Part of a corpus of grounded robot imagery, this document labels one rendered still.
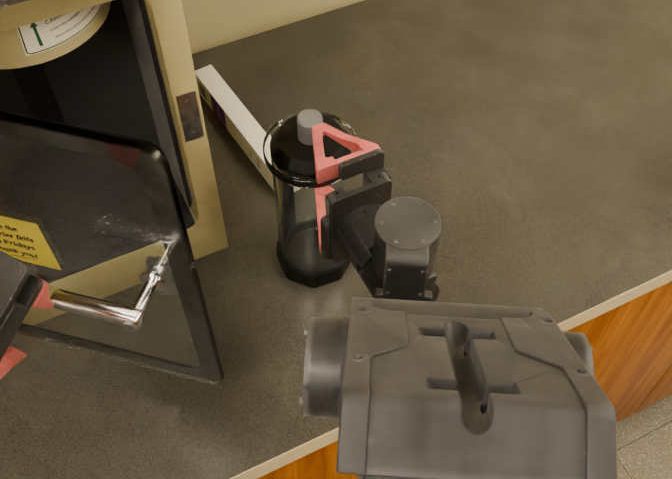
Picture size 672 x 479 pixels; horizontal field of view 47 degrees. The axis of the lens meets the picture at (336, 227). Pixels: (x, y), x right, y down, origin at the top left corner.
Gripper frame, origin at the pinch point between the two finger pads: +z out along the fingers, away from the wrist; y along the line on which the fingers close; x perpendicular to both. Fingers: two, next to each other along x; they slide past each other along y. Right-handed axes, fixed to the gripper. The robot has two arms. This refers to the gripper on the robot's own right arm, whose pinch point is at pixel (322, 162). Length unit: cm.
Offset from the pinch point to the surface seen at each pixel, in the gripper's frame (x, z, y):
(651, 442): -76, -19, -120
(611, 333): -43, -14, -49
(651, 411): -81, -13, -120
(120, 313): 24.6, -9.4, 1.4
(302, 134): 0.2, 4.7, 0.0
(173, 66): 11.0, 12.0, 8.2
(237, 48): -7, 50, -25
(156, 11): 11.4, 12.0, 15.2
